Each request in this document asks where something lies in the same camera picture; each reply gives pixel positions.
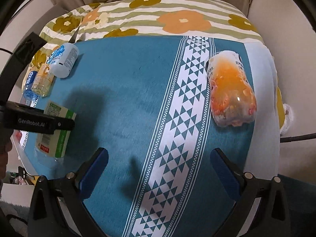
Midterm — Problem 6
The green white label bottle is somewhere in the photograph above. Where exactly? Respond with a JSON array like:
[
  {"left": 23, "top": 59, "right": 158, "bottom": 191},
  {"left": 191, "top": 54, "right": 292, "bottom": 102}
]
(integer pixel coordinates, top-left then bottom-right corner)
[{"left": 35, "top": 101, "right": 77, "bottom": 158}]

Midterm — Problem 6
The white blue label bottle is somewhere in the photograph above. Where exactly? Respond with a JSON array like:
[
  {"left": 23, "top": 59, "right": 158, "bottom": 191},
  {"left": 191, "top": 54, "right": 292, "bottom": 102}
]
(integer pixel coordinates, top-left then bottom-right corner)
[{"left": 47, "top": 43, "right": 79, "bottom": 78}]

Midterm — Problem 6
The floral striped quilt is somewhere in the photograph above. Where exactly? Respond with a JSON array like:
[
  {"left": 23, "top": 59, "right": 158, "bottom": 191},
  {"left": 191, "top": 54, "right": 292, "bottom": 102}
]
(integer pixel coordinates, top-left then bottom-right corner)
[{"left": 23, "top": 0, "right": 283, "bottom": 135}]

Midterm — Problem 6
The teal patterned table cloth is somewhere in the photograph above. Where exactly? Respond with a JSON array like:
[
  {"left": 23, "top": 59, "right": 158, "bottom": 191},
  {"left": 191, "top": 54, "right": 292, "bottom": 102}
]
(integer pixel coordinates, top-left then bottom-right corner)
[{"left": 19, "top": 35, "right": 281, "bottom": 237}]

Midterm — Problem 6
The blue label water bottle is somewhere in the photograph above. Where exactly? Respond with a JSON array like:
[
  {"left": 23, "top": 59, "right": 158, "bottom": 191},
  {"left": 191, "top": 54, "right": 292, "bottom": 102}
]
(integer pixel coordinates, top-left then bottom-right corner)
[{"left": 23, "top": 71, "right": 38, "bottom": 101}]

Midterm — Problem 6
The orange patterned plastic bottle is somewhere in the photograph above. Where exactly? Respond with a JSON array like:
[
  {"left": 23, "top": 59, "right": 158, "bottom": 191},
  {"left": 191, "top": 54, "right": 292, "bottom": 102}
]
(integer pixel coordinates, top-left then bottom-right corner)
[{"left": 205, "top": 50, "right": 257, "bottom": 127}]

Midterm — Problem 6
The yellow clear small bottle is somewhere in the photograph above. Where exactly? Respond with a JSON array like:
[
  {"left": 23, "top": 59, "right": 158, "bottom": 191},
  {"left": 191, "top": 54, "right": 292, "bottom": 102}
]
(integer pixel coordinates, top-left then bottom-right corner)
[{"left": 31, "top": 63, "right": 55, "bottom": 97}]

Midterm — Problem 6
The black curved cable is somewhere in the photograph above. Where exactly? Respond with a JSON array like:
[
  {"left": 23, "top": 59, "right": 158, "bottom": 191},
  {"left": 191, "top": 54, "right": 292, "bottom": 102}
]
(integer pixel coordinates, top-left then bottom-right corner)
[{"left": 279, "top": 132, "right": 316, "bottom": 143}]

